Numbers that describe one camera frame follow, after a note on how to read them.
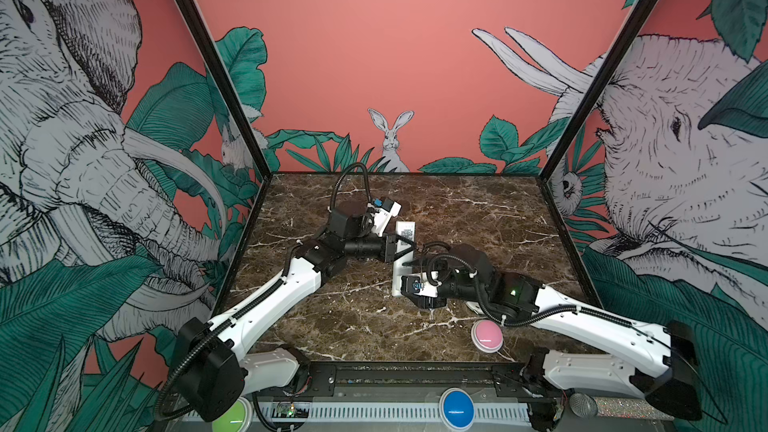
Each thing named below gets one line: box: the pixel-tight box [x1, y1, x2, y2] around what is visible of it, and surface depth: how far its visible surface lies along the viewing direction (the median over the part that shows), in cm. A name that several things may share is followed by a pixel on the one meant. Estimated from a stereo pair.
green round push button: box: [211, 396, 253, 432], surface depth 69 cm
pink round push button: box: [470, 319, 504, 354], surface depth 81 cm
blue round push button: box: [438, 387, 475, 432], surface depth 70 cm
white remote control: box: [392, 221, 416, 296], surface depth 71 cm
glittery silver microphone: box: [569, 393, 675, 421], surface depth 69 cm
